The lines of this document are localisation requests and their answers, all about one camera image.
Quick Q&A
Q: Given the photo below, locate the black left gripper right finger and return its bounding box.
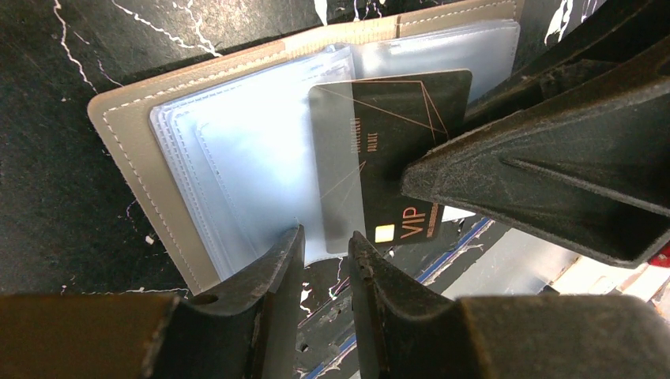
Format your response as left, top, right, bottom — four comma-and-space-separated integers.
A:
348, 232, 669, 378

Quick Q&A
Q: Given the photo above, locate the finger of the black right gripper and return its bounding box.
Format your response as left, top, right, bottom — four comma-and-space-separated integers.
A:
401, 39, 669, 268
461, 1, 669, 131

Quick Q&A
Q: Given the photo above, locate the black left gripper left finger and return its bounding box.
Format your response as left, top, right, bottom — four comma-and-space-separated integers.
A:
1, 226, 305, 378

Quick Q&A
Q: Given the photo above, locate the black VIP credit card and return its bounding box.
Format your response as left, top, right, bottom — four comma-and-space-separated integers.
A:
308, 69, 472, 254

